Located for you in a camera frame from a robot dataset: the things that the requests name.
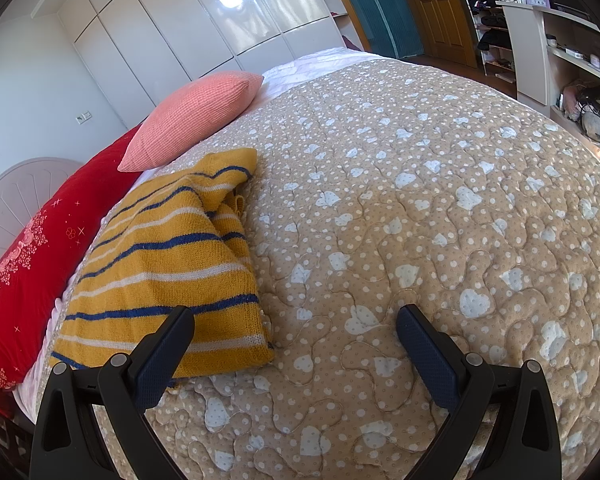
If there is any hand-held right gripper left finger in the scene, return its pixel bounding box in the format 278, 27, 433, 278
29, 305, 196, 480

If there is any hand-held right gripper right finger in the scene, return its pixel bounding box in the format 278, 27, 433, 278
396, 303, 563, 480

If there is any yellow striped knit sweater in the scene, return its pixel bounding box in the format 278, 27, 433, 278
49, 147, 276, 388

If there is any beige heart-print quilt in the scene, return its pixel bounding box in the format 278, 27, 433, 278
35, 57, 600, 480

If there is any red embroidered pillow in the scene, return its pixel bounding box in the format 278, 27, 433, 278
0, 122, 148, 392

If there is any dark bedside cabinet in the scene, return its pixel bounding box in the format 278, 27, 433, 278
0, 390, 36, 480

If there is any white round headboard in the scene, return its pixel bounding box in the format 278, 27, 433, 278
0, 157, 86, 251

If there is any pink pillow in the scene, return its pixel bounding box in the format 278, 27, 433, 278
117, 71, 265, 173

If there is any pink pouch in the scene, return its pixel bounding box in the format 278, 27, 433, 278
562, 85, 583, 121

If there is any white shelf unit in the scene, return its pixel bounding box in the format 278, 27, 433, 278
495, 0, 600, 161

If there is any white shoe rack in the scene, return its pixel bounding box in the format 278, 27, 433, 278
452, 0, 518, 83

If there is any white glossy wardrobe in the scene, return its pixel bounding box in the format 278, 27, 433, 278
32, 0, 348, 133

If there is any wooden door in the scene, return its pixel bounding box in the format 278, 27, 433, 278
390, 0, 481, 68

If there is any teal curtain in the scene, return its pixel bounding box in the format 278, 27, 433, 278
327, 0, 423, 60

